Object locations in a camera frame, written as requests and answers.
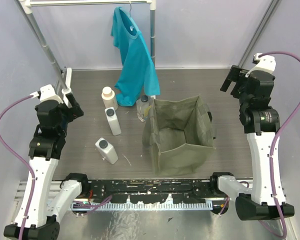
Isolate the white bottle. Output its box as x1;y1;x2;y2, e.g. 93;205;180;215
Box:
104;107;122;136
95;137;119;165

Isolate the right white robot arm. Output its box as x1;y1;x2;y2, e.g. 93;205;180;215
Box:
209;65;295;221

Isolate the purple cable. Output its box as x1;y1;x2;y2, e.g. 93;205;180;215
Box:
254;51;300;238
0;94;42;238

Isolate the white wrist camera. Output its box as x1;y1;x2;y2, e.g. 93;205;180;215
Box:
30;84;64;104
245;53;276;78

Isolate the white metal clothes rack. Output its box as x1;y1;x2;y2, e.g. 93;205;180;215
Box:
14;0;157;101

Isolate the wire clothes hanger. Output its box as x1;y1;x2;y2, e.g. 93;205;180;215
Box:
129;0;133;18

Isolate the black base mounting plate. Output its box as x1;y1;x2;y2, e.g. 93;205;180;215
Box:
78;178;226;204

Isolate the olive canvas bag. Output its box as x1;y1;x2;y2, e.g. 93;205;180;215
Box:
142;95;215;177

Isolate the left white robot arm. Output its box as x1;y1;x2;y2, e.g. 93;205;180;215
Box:
3;93;91;240

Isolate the beige round bottle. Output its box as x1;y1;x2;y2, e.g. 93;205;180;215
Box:
101;86;118;110

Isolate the white slotted cable duct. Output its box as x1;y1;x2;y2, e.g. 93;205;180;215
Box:
71;201;213;211

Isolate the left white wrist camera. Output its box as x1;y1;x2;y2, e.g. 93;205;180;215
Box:
30;84;64;104

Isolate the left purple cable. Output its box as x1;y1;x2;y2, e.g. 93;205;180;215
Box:
0;94;42;238

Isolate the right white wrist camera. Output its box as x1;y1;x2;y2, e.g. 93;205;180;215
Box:
245;53;276;78

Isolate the teal t-shirt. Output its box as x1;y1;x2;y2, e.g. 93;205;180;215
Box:
111;7;161;107

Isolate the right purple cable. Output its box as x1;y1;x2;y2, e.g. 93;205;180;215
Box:
254;51;300;238

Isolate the clear bottle black cap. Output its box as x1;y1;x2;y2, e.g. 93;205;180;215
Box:
136;95;153;122

